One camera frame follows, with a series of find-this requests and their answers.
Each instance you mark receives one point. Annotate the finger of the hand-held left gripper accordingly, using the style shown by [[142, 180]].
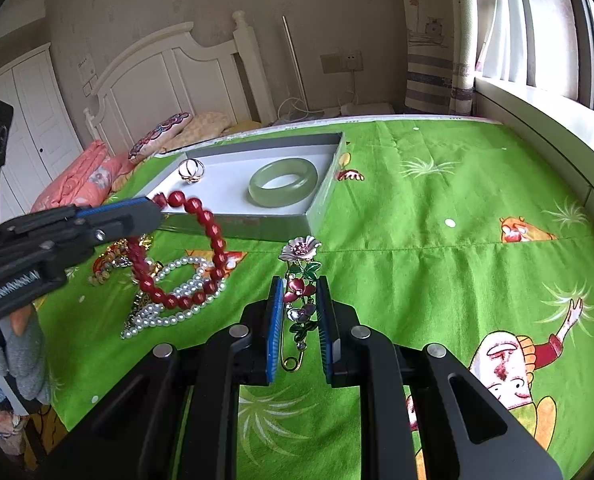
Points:
[[112, 207], [127, 227]]

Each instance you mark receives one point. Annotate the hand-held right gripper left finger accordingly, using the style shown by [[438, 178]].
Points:
[[274, 330]]

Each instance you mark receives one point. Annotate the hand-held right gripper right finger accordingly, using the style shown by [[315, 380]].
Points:
[[327, 332]]

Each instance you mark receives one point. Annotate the red and gold ornament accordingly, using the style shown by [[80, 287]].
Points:
[[108, 260]]

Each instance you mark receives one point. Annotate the gold filigree ornament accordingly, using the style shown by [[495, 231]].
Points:
[[139, 306]]

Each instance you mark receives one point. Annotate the enamel flower brooch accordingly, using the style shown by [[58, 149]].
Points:
[[302, 250]]

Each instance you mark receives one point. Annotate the grey jewelry box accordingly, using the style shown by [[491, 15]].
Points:
[[227, 175]]

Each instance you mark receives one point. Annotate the person's left forearm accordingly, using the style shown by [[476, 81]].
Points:
[[12, 360]]

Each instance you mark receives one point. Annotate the person's left hand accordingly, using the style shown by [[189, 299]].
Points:
[[23, 320]]

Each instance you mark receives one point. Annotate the pink folded quilt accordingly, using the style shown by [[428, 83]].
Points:
[[77, 180]]

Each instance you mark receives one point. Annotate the white wardrobe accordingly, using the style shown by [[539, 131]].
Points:
[[37, 125]]

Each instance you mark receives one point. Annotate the embroidered floral pillow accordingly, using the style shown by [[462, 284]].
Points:
[[159, 135]]

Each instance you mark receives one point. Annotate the green printed cloth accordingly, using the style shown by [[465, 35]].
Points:
[[427, 270]]

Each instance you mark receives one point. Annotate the yellow patterned pillow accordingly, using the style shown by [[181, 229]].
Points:
[[207, 125]]

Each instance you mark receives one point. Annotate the pale green jade bangle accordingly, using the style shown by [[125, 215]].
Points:
[[277, 199]]

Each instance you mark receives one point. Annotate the white wooden headboard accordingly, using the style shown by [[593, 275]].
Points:
[[177, 75]]

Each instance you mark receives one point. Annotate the yellow bed sheet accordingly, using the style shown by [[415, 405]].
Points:
[[244, 127]]

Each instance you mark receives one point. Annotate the thin metal rod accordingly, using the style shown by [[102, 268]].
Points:
[[291, 60]]

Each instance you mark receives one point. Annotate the white windowsill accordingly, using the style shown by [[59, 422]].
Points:
[[542, 120]]

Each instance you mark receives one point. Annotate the patterned curtain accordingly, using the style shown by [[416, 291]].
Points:
[[427, 35]]

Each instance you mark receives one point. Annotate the white sheer curtain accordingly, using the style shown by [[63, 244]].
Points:
[[507, 20]]

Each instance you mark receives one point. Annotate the window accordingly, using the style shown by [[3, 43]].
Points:
[[577, 25]]

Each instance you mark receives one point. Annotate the wall socket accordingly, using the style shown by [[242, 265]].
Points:
[[342, 61]]

